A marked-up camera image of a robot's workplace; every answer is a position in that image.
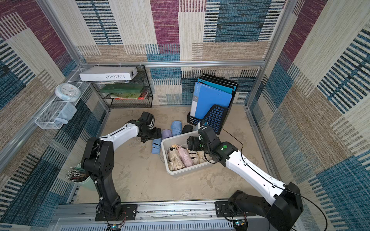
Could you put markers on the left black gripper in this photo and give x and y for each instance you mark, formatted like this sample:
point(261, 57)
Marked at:
point(156, 134)

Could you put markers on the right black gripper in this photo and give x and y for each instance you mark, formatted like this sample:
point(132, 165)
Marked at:
point(193, 144)

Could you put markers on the light blue umbrella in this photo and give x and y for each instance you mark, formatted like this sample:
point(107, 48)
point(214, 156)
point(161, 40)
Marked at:
point(156, 146)

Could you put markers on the lavender umbrella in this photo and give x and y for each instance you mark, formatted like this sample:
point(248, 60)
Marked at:
point(166, 134)

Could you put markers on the cream striped umbrella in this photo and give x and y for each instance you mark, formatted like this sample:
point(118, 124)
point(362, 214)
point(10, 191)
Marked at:
point(194, 156)

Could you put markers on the white plastic storage box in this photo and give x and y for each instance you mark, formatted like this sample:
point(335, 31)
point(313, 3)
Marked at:
point(180, 140)

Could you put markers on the pink umbrella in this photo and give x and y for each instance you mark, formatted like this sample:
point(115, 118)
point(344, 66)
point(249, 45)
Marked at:
point(184, 156)

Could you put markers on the beige umbrella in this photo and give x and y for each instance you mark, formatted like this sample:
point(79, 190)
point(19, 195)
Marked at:
point(174, 161)

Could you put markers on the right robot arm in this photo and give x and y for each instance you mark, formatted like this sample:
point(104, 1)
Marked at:
point(281, 204)

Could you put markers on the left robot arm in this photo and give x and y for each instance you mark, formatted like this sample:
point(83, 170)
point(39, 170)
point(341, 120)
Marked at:
point(98, 162)

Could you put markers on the grey green folded umbrella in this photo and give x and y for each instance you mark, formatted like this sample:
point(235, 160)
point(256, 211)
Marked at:
point(198, 126)

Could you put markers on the black folded umbrella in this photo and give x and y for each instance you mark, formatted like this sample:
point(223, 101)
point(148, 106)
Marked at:
point(187, 128)

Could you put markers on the white folio box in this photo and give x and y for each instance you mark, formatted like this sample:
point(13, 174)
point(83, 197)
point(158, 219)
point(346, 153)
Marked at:
point(106, 73)

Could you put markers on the black mesh file holder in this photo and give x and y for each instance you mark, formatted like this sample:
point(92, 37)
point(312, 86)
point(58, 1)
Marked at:
point(215, 118)

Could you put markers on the teal file folder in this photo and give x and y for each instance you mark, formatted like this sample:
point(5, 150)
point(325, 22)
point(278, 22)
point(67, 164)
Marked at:
point(223, 88)

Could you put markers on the green book on shelf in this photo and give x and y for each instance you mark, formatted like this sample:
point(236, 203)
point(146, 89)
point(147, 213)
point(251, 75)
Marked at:
point(122, 88)

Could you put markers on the green pen cup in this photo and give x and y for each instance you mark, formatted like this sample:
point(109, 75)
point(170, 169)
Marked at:
point(80, 177)

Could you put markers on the light blue cloth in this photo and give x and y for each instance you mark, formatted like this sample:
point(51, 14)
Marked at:
point(66, 114)

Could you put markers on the white round clock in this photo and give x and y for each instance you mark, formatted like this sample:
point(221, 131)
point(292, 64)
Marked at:
point(67, 92)

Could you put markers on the black wire shelf rack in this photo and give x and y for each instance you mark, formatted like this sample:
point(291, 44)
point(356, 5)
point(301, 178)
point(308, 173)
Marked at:
point(143, 99)

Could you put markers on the white wire wall basket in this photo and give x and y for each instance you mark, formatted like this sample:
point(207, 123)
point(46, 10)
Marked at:
point(46, 118)

